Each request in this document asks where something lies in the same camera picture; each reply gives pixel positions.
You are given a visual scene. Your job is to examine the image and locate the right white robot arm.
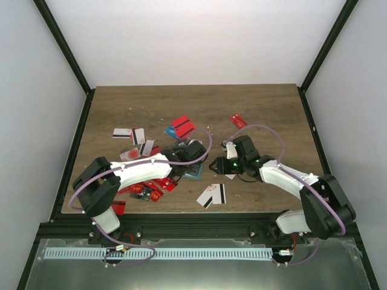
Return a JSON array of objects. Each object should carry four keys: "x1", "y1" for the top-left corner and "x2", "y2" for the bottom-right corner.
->
[{"x1": 209, "y1": 135, "x2": 356, "y2": 243}]

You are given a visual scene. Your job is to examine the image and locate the white card vertical stripe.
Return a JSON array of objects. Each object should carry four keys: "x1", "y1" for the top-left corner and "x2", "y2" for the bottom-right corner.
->
[{"x1": 131, "y1": 128, "x2": 146, "y2": 145}]

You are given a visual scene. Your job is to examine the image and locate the blue VIP card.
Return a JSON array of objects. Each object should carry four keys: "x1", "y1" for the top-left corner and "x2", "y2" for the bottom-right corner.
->
[{"x1": 164, "y1": 125, "x2": 179, "y2": 140}]

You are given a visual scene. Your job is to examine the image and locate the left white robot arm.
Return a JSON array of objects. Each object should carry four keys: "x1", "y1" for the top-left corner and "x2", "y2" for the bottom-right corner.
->
[{"x1": 69, "y1": 140, "x2": 209, "y2": 244}]

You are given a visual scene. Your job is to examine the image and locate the black frame post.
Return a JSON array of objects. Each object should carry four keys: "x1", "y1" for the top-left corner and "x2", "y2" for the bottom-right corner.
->
[
  {"x1": 301, "y1": 0, "x2": 359, "y2": 91},
  {"x1": 32, "y1": 0, "x2": 92, "y2": 94}
]

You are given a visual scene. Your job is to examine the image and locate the red card white logo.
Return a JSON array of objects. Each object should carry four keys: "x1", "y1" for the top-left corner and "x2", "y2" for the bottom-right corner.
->
[{"x1": 152, "y1": 178, "x2": 178, "y2": 192}]

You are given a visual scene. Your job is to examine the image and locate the striped sunset card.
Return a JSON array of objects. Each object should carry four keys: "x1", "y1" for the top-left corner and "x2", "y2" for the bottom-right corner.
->
[
  {"x1": 211, "y1": 184, "x2": 226, "y2": 204},
  {"x1": 197, "y1": 184, "x2": 220, "y2": 208}
]

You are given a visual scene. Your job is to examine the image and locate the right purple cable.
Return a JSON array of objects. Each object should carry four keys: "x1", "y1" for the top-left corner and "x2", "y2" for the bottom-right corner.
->
[{"x1": 225, "y1": 123, "x2": 347, "y2": 268}]

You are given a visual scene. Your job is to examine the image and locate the teal card holder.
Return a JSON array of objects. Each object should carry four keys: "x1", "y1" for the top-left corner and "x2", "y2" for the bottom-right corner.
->
[{"x1": 183, "y1": 164, "x2": 203, "y2": 180}]

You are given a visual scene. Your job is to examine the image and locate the light blue slotted rail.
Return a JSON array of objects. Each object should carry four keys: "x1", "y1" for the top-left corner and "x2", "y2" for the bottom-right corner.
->
[{"x1": 44, "y1": 247, "x2": 273, "y2": 261}]

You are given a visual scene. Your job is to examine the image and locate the white card red circle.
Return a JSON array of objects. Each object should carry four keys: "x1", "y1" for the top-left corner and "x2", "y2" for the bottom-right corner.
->
[{"x1": 120, "y1": 148, "x2": 141, "y2": 161}]

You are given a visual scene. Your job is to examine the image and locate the red stripe card front edge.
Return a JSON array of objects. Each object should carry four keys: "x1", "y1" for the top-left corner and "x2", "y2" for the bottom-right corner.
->
[{"x1": 111, "y1": 201, "x2": 126, "y2": 216}]

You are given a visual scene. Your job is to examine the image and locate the white card black stripe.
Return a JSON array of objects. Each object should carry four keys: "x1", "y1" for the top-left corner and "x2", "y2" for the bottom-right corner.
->
[{"x1": 112, "y1": 128, "x2": 132, "y2": 138}]

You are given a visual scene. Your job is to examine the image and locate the red VIP card left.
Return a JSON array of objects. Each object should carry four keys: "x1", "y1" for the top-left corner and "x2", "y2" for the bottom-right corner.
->
[{"x1": 117, "y1": 182, "x2": 143, "y2": 195}]

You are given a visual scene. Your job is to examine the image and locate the red card under white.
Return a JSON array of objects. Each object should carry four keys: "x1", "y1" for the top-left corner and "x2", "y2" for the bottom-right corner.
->
[{"x1": 150, "y1": 145, "x2": 161, "y2": 156}]

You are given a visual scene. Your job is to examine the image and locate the black frame post right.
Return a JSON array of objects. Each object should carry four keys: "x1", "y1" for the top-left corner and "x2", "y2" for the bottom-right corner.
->
[{"x1": 301, "y1": 0, "x2": 359, "y2": 91}]

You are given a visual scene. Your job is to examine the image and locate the red vip card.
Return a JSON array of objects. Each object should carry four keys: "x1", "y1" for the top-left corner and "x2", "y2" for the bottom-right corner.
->
[
  {"x1": 117, "y1": 182, "x2": 143, "y2": 195},
  {"x1": 143, "y1": 182, "x2": 164, "y2": 202}
]

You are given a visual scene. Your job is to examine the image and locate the black frame post left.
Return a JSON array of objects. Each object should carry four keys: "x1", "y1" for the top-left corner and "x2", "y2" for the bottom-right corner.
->
[{"x1": 32, "y1": 0, "x2": 92, "y2": 94}]

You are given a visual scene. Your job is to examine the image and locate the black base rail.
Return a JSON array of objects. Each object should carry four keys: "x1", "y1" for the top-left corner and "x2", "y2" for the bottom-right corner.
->
[{"x1": 39, "y1": 211, "x2": 359, "y2": 242}]

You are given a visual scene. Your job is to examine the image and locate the white VIP sunset card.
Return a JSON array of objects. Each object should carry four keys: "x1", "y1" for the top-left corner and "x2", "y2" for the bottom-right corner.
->
[{"x1": 226, "y1": 174, "x2": 236, "y2": 180}]

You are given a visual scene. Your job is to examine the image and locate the red card far right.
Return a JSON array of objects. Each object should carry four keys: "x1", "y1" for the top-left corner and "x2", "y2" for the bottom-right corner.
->
[{"x1": 229, "y1": 114, "x2": 247, "y2": 129}]

